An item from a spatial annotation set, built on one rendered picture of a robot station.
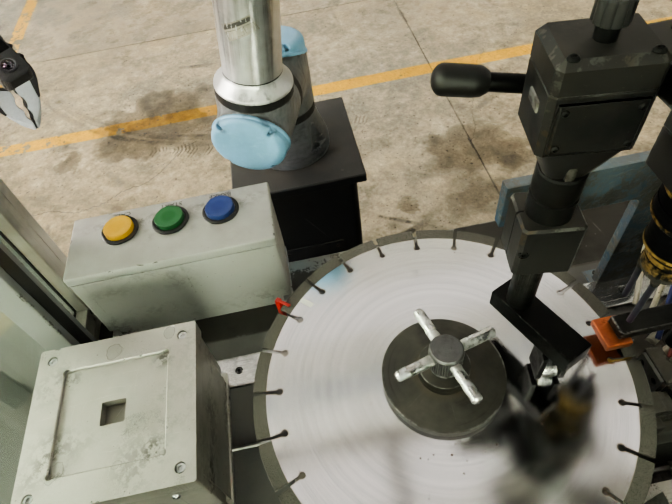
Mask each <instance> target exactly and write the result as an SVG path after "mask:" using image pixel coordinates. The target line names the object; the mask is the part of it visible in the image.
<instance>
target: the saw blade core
mask: <svg viewBox="0 0 672 504"><path fill-rule="evenodd" d="M417 244H418V248H419V250H415V242H414V239H413V240H407V241H401V242H396V243H392V244H388V245H384V246H381V247H379V248H380V250H381V252H382V254H383V255H384V256H385V257H383V258H381V257H380V253H379V251H378V249H377V248H375V249H372V250H369V251H367V252H364V253H362V254H360V255H358V256H356V257H354V258H352V259H350V260H348V261H346V262H345V264H346V265H347V266H348V267H349V269H352V270H353V271H352V272H348V269H347V268H346V267H345V266H344V265H343V263H342V264H341V265H339V266H338V267H336V268H335V269H333V270H332V271H331V272H329V273H328V274H327V275H325V276H324V277H323V278H322V279H320V280H319V281H318V282H317V283H316V284H314V285H315V286H316V287H317V288H319V289H320V290H321V291H325V293H324V294H321V293H320V291H318V290H317V289H316V288H314V287H313V286H312V288H311V289H310V290H309V291H308V292H307V293H306V294H305V295H304V296H303V298H304V299H306V300H308V301H310V302H312V303H314V304H313V306H312V307H311V308H310V307H308V306H306V305H304V304H303V303H301V302H299V303H298V304H297V305H296V307H295V308H294V309H293V311H292V312H291V314H290V315H291V316H294V317H296V318H302V319H303V321H302V322H298V321H297V320H296V319H294V318H291V317H289V316H288V319H287V320H286V322H285V324H284V326H283V328H282V330H281V332H280V334H279V337H278V339H277V342H276V344H275V347H274V349H273V351H276V352H282V353H284V352H288V355H287V356H283V355H282V354H277V353H272V357H271V361H270V365H269V370H268V377H267V387H266V393H268V392H277V391H278V390H282V391H283V392H282V394H281V395H278V394H268V395H266V410H267V420H268V426H269V432H270V438H272V437H275V436H277V435H280V434H282V433H283V432H284V431H287V432H288V435H287V436H286V437H283V436H281V437H279V438H276V439H273V440H271V441H272V444H273V448H274V451H275V454H276V457H277V459H278V462H279V464H280V467H281V469H282V471H283V473H284V475H285V477H286V479H287V481H288V484H289V483H291V482H292V481H294V480H295V479H297V478H298V477H299V475H300V474H301V473H305V474H306V477H305V478H304V479H300V480H298V481H297V482H296V483H294V484H293V485H291V486H290V487H291V488H292V490H293V492H294V493H295V495H296V496H297V498H298V499H299V501H300V502H301V504H620V503H619V502H618V501H616V500H615V499H613V498H612V497H610V496H609V495H605V494H603V492H602V489H603V488H606V489H608V491H609V493H610V494H612V495H613V496H615V497H616V498H617V499H619V500H620V501H622V502H624V499H625V497H626V494H627V492H628V490H629V487H630V485H631V482H632V479H633V476H634V472H635V469H636V464H637V459H638V457H639V456H637V455H634V454H632V453H629V452H627V451H620V450H619V449H618V445H622V446H623V447H624V448H625V449H628V450H630V451H633V452H635V453H639V446H640V414H639V407H638V406H632V405H625V406H622V405H620V404H619V400H622V401H624V402H625V403H632V404H638V400H637V395H636V390H635V386H634V383H633V379H632V376H631V373H630V370H629V368H628V365H627V363H626V360H624V361H614V362H613V363H609V362H608V361H607V359H608V358H610V359H612V360H613V359H624V356H623V354H622V352H621V350H620V349H615V350H610V351H605V349H604V347H603V346H602V344H601V342H600V340H599V339H598V337H597V335H596V333H595V332H594V330H593V328H592V326H588V325H587V324H586V322H591V321H592V320H594V319H598V318H600V317H599V316H598V315H597V314H596V312H595V311H594V310H593V309H592V308H591V307H590V306H589V305H588V304H587V303H586V301H585V300H584V299H583V298H581V297H580V296H579V295H578V294H577V293H576V292H575V291H574V290H573V289H572V288H569V289H568V290H566V291H565V292H564V293H563V295H558V293H557V292H561V291H563V290H564V289H565V288H567V287H568V285H567V284H565V283H564V282H563V281H561V280H560V279H559V278H557V277H556V276H555V275H553V274H552V273H544V274H543V276H542V279H541V282H540V285H539V287H538V290H537V293H536V295H535V296H536V297H537V298H538V299H539V300H541V301H542V302H543V303H544V304H545V305H546V306H547V307H549V308H550V309H551V310H552V311H553V312H554V313H556V314H557V315H558V316H559V317H560V318H561V319H563V320H564V321H565V322H566V323H567V324H568V325H570V326H571V327H572V328H573V329H574V330H575V331H577V332H578V333H579V334H580V335H581V336H582V337H583V338H585V339H586V340H587V341H588V342H589V343H590V344H591V345H592V346H591V348H590V350H589V351H588V353H587V354H586V356H585V357H584V358H583V359H581V360H580V361H579V362H578V363H576V364H575V365H574V366H573V367H571V368H570V369H569V370H568V371H567V372H566V374H565V375H564V377H563V378H558V377H557V375H556V376H553V377H541V378H540V379H534V375H533V371H532V368H531V364H530V360H529V356H530V354H531V351H532V349H533V346H534V344H533V343H531V342H530V341H529V340H528V339H527V338H526V337H525V336H524V335H523V334H522V333H521V332H520V331H519V330H517V329H516V328H515V327H514V326H513V325H512V324H511V323H510V322H509V321H508V320H507V319H506V318H505V317H504V316H502V315H501V314H500V313H499V312H498V311H497V310H496V309H495V308H494V307H493V306H492V305H491V304H490V303H489V302H490V298H491V294H492V291H494V290H495V289H496V288H498V287H499V286H501V285H502V284H504V283H505V282H507V281H508V280H509V279H511V278H512V274H513V273H511V271H510V268H509V264H508V261H507V257H506V254H505V250H503V249H500V248H497V247H496V248H495V250H494V253H493V257H489V256H488V255H490V253H491V251H492V248H493V246H490V245H486V244H482V243H477V242H472V241H466V240H458V239H456V244H455V248H456V250H452V249H451V248H452V247H453V239H444V238H429V239H417ZM419 308H421V309H423V310H424V311H425V313H426V314H427V316H428V317H429V319H430V320H431V319H448V320H454V321H458V322H461V323H464V324H467V325H469V326H471V327H473V328H475V329H476V330H478V331H480V330H482V329H484V328H486V327H488V326H491V327H493V328H494V329H495V330H496V336H495V337H493V338H491V339H489V340H490V341H491V342H492V343H493V345H494V346H495V347H496V349H497V350H498V352H499V353H500V355H501V357H502V360H503V362H504V365H505V369H506V375H507V387H506V393H505V396H504V399H503V402H502V404H501V406H500V408H499V410H498V412H497V413H496V415H495V416H494V417H493V418H492V420H491V421H490V422H488V423H487V424H486V425H485V426H483V427H482V428H480V429H479V430H477V431H475V432H472V433H470V434H467V435H463V436H457V437H440V436H434V435H430V434H427V433H424V432H422V431H419V430H417V429H415V428H414V427H412V426H410V425H409V424H408V423H406V422H405V421H404V420H403V419H402V418H401V417H400V416H399V415H398V414H397V413H396V412H395V411H394V409H393V408H392V407H391V405H390V403H389V401H388V399H387V397H386V395H385V392H384V388H383V383H382V363H383V358H384V355H385V352H386V350H387V348H388V346H389V345H390V343H391V342H392V340H393V339H394V338H395V337H396V336H397V335H398V334H399V333H400V332H401V331H403V330H404V329H406V328H407V327H409V326H411V325H413V324H415V323H418V321H417V319H416V318H415V316H414V311H415V310H416V309H419Z"/></svg>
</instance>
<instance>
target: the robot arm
mask: <svg viewBox="0 0 672 504"><path fill-rule="evenodd" d="M212 6H213V13H214V19H215V26H216V33H217V40H218V47H219V53H220V60H221V67H220V68H219V69H218V70H217V71H216V73H215V75H214V78H213V86H214V93H215V98H216V104H217V118H216V119H215V120H214V122H213V124H212V131H211V139H212V143H213V145H214V147H215V148H216V150H217V151H218V152H219V153H220V154H221V155H222V156H223V157H224V158H226V159H228V160H230V161H231V162H232V163H234V164H236V165H238V166H241V167H244V168H248V169H255V170H263V169H269V168H271V169H274V170H281V171H289V170H297V169H301V168H304V167H307V166H309V165H311V164H313V163H315V162H316V161H318V160H319V159H320V158H321V157H322V156H323V155H324V154H325V153H326V151H327V149H328V147H329V141H330V140H329V133H328V128H327V126H326V124H325V122H324V120H323V119H322V117H321V115H320V113H319V112H318V110H317V108H316V106H315V102H314V96H313V89H312V83H311V77H310V71H309V64H308V58H307V47H305V42H304V38H303V35H302V34H301V33H300V32H299V31H298V30H296V29H294V28H292V27H288V26H282V25H281V17H280V0H212ZM12 47H13V45H12V44H11V43H9V42H6V41H5V40H4V39H3V38H2V36H1V35H0V85H1V86H3V87H4V88H0V113H1V114H3V115H4V116H6V117H8V118H9V119H11V120H13V121H14V122H16V123H18V124H19V125H21V126H24V127H26V128H29V129H33V130H36V129H37V128H39V127H40V124H41V101H40V91H39V85H38V79H37V76H36V73H35V71H34V69H33V68H32V66H31V65H30V64H29V63H28V62H27V61H26V59H25V57H24V55H23V54H22V53H20V52H19V53H17V52H16V51H15V50H14V49H13V48H12ZM12 90H13V91H14V92H15V93H16V94H17V95H19V96H20V97H21V98H22V100H23V106H24V107H25V108H26V109H27V110H28V112H29V116H30V119H29V118H28V117H26V115H25V112H24V111H23V110H22V109H21V108H19V107H18V106H17V105H16V103H15V98H14V96H13V95H12V94H11V92H9V91H12Z"/></svg>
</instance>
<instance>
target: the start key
mask: <svg viewBox="0 0 672 504"><path fill-rule="evenodd" d="M184 218H185V215H184V213H183V211H182V209H181V208H180V207H178V206H174V205H171V206H166V207H164V208H162V209H160V210H159V211H158V212H157V213H156V214H155V217H154V222H155V224H156V226H157V228H158V229H160V230H172V229H174V228H176V227H178V226H179V225H180V224H181V223H182V222H183V221H184Z"/></svg>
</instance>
